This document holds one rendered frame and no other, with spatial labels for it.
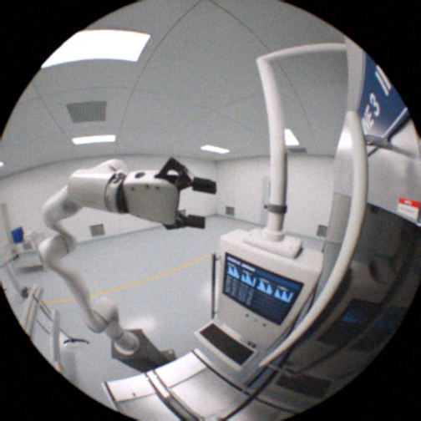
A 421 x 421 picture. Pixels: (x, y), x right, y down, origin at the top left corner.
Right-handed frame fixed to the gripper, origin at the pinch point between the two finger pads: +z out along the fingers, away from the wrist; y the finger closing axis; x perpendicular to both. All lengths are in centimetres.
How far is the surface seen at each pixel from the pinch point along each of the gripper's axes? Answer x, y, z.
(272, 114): -35.8, -22.8, 21.7
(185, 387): 66, 64, 2
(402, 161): 13.8, -24.2, 17.4
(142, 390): 74, 65, -21
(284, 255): 0.2, 17.2, 33.3
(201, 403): 75, 57, 9
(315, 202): -249, 121, 398
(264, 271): 2.0, 27.6, 30.1
